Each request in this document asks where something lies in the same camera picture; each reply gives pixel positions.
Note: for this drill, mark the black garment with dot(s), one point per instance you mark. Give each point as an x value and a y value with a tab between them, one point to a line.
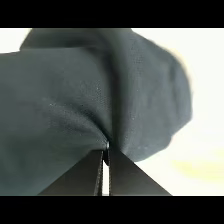
66	100

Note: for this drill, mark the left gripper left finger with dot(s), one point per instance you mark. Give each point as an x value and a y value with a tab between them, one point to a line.
80	180

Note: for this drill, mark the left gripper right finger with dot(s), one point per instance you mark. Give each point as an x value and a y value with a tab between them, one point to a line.
130	180

